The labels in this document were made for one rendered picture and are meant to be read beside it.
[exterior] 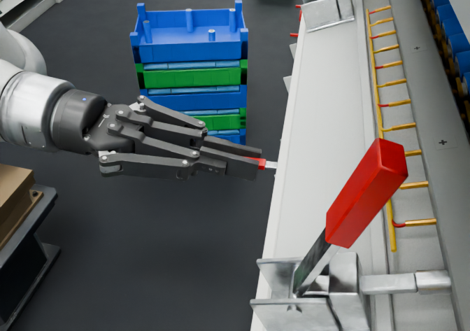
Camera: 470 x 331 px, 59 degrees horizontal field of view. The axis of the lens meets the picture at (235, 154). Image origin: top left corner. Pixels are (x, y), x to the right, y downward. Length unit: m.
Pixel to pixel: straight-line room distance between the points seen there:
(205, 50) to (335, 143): 0.89
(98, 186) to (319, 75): 1.03
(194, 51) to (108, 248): 0.55
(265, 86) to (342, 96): 1.34
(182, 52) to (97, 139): 0.66
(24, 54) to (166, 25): 0.51
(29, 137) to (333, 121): 0.37
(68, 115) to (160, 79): 0.69
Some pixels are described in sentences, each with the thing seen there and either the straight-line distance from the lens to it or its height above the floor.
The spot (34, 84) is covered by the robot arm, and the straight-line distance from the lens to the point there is 0.52.
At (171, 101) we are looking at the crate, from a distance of 1.20.
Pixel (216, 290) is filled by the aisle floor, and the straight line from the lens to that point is 1.01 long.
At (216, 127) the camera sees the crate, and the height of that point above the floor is 0.09.
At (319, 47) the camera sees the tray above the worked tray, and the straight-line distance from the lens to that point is 0.34.
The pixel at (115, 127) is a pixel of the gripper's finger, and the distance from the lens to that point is 0.49.
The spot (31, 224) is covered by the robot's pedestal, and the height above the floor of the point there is 0.20.
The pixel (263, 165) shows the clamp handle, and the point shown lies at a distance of 0.48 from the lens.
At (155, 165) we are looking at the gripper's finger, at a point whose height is 0.57.
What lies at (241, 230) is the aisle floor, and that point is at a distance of 1.10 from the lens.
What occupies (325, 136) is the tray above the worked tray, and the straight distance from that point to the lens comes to 0.25.
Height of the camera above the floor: 0.88
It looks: 43 degrees down
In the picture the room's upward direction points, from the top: straight up
